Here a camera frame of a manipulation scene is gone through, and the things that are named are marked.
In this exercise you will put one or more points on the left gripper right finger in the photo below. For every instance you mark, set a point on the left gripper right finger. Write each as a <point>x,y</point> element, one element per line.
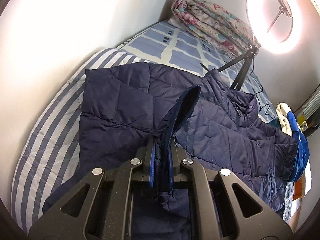
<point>221,205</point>

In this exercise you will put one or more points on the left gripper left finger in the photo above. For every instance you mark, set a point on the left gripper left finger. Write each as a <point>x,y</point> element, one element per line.
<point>100,205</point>

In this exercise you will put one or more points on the navy puffer jacket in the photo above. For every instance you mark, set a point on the navy puffer jacket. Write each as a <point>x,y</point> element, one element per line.
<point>125,105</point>

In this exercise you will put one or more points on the striped blue white mattress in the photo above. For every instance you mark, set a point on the striped blue white mattress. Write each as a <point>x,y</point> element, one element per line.
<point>51,153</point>

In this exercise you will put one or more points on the orange covered bench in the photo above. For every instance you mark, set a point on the orange covered bench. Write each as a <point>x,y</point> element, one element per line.
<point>300,188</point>

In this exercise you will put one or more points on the blue folded garment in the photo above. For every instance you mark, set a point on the blue folded garment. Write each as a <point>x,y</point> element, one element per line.
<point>287,123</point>

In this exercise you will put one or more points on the floral folded quilt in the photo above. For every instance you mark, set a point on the floral folded quilt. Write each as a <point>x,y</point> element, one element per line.
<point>215,25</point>

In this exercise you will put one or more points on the bright ring light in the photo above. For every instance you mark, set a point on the bright ring light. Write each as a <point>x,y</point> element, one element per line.
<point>276,24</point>

